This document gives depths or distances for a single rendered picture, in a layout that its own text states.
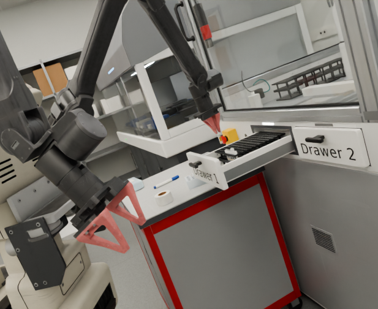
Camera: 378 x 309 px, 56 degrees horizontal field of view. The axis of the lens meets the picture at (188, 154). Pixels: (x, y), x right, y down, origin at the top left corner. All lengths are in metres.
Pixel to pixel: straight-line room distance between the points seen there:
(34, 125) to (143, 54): 1.50
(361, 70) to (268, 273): 1.03
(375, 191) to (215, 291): 0.81
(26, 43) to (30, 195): 4.65
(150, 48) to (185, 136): 0.54
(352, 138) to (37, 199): 0.83
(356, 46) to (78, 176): 0.72
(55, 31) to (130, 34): 3.47
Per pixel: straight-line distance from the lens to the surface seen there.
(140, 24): 2.11
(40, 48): 5.46
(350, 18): 0.99
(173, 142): 2.10
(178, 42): 1.13
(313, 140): 1.14
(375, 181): 1.12
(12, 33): 5.52
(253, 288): 1.70
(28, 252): 0.87
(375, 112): 1.01
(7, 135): 0.63
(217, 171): 1.18
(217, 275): 1.59
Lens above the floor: 1.22
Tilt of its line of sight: 12 degrees down
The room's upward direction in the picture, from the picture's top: 20 degrees counter-clockwise
